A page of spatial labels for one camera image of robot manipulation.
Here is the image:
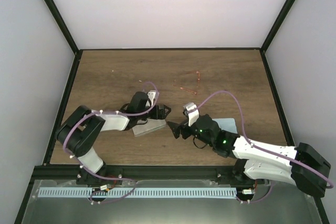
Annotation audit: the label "grey glasses case green inside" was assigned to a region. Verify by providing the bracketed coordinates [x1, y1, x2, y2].
[132, 119, 166, 137]

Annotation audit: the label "light blue cleaning cloth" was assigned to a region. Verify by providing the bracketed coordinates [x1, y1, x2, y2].
[213, 118, 237, 133]

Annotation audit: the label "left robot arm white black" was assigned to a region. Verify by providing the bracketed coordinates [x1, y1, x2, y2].
[56, 90, 171, 184]

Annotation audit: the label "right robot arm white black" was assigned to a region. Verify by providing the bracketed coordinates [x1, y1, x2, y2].
[167, 114, 331, 198]

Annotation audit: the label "pink transparent sunglasses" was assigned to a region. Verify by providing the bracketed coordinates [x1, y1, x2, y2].
[172, 70, 201, 95]

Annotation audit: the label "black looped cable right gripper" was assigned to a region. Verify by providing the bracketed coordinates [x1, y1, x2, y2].
[192, 136, 211, 150]

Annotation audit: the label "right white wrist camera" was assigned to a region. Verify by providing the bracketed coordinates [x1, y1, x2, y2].
[183, 102, 199, 126]

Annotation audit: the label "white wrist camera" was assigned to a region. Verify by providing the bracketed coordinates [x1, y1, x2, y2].
[146, 90, 160, 107]
[183, 102, 199, 126]

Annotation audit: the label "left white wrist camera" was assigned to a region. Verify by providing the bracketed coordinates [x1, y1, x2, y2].
[146, 90, 160, 107]

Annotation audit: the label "black aluminium frame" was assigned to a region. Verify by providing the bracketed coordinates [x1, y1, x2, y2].
[14, 0, 330, 224]

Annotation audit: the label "light blue slotted cable duct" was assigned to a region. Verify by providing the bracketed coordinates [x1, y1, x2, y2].
[37, 187, 237, 199]

